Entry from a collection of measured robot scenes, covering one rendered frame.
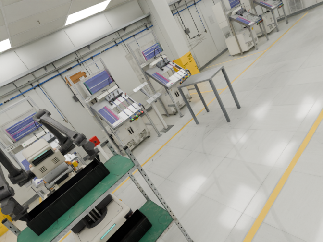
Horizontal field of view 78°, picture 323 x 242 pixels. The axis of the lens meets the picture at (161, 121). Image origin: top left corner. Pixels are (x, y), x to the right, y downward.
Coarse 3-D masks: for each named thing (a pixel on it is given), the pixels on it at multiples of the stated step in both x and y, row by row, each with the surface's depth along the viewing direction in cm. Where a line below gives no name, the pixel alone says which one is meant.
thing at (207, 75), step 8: (208, 72) 330; (216, 72) 307; (224, 72) 321; (192, 80) 337; (200, 80) 310; (208, 80) 299; (232, 88) 332; (184, 96) 354; (200, 96) 383; (216, 96) 307; (192, 112) 365; (224, 112) 316
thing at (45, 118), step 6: (48, 114) 156; (36, 120) 151; (42, 120) 152; (48, 120) 151; (54, 120) 152; (54, 126) 150; (60, 126) 150; (66, 132) 148; (72, 132) 148; (72, 138) 146; (78, 138) 146; (84, 138) 149; (78, 144) 146
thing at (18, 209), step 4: (16, 208) 125; (20, 208) 127; (24, 208) 129; (28, 208) 128; (12, 212) 125; (16, 212) 125; (20, 212) 126; (12, 216) 127; (16, 216) 125; (12, 220) 124
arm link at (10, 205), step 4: (12, 188) 127; (12, 192) 125; (8, 196) 125; (0, 200) 123; (4, 200) 121; (8, 200) 120; (4, 204) 117; (8, 204) 117; (12, 204) 120; (4, 208) 116; (8, 208) 117; (12, 208) 118; (4, 212) 117; (8, 212) 117
